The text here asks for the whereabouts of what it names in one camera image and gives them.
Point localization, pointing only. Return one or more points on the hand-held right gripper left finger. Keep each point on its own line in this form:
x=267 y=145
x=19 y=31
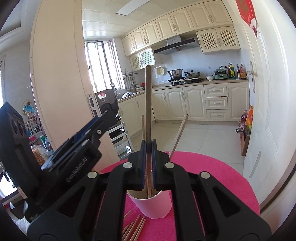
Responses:
x=143 y=166

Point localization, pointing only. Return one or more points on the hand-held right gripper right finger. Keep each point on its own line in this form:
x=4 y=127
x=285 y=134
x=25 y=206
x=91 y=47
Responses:
x=154 y=166

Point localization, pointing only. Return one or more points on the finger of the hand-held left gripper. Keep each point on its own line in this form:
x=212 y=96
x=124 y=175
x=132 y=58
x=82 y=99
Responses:
x=97 y=125
x=76 y=155

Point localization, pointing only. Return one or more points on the thin wooden chopstick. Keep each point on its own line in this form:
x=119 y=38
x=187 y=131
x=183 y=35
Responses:
x=179 y=134
x=143 y=127

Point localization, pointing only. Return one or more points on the pink cup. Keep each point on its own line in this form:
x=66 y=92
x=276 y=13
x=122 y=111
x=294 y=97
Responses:
x=157 y=206

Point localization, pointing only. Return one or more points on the dark brown chopstick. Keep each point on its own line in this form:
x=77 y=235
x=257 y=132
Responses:
x=148 y=104

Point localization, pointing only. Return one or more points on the group of wooden chopsticks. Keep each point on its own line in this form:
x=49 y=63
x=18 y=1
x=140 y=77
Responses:
x=136 y=229

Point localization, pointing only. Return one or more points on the metal door lock plate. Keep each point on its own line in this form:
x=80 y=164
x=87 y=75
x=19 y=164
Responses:
x=91 y=104

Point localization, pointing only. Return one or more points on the bagged bread loaf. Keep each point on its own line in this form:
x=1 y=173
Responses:
x=39 y=155

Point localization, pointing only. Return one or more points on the dark kitchen appliance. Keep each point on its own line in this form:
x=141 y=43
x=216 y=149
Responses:
x=106 y=102

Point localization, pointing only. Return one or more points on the white metal storage rack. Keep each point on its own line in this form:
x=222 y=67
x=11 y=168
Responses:
x=120 y=141

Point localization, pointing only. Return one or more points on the green container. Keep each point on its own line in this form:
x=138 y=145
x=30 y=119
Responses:
x=43 y=141

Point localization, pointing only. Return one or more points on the clear jar with lid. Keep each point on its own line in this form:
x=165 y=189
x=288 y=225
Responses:
x=49 y=145

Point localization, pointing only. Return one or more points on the colourful fish ornament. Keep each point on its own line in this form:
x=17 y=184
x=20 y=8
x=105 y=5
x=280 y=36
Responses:
x=29 y=107

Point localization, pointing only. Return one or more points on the hanging utensil rack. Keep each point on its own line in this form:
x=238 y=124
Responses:
x=129 y=78

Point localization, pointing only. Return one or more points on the stacked white dishes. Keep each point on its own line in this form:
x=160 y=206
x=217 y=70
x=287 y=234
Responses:
x=140 y=88

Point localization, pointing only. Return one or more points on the kitchen window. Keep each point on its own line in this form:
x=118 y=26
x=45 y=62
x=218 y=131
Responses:
x=101 y=64

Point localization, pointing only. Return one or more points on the cream wooden door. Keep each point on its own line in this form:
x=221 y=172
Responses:
x=60 y=69

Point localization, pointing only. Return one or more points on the white cloth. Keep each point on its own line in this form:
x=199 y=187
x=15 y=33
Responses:
x=22 y=224

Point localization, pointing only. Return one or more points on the cream base cabinets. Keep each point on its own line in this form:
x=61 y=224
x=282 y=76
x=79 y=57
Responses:
x=194 y=102

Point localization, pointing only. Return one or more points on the pink round mat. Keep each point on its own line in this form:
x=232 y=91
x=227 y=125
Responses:
x=226 y=192

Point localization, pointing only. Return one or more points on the black gas stove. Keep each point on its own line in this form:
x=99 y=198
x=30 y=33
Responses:
x=185 y=81

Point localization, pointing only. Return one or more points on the cardboard box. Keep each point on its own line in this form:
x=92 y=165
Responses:
x=244 y=143

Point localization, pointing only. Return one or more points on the steel cooking pot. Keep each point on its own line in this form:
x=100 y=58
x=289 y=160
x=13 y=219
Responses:
x=175 y=74

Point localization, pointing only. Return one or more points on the dark frying pan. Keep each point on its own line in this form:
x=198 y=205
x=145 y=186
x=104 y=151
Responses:
x=193 y=74

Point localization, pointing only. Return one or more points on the white bowl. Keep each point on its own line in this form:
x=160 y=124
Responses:
x=210 y=78

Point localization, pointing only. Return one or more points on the orange snack bag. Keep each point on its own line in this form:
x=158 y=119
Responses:
x=249 y=118

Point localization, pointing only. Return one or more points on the black range hood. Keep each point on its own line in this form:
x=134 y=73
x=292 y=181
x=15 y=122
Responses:
x=175 y=45

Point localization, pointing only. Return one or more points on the green electric cooker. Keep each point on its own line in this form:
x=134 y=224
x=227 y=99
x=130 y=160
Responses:
x=220 y=74

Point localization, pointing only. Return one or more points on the ceiling light panel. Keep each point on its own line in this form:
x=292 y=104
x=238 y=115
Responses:
x=134 y=7

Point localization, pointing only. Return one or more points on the dark sauce bottle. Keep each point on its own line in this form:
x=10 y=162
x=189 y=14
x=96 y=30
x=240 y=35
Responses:
x=237 y=73

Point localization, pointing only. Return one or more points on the red sauce bottle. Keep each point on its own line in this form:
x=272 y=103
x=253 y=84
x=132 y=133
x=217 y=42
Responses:
x=242 y=73

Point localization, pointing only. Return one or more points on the white panel door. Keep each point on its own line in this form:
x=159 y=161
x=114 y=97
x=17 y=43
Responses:
x=272 y=92

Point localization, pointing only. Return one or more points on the red paper poster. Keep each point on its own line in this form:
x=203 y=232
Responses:
x=246 y=9

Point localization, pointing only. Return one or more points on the lattice door wall cabinet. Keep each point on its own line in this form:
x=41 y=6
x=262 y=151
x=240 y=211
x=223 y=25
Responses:
x=142 y=59
x=217 y=40

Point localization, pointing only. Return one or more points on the round white wall strainer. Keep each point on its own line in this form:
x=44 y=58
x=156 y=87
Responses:
x=161 y=71

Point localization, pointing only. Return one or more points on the cream wall cabinet row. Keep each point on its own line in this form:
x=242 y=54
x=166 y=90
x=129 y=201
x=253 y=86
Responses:
x=175 y=23

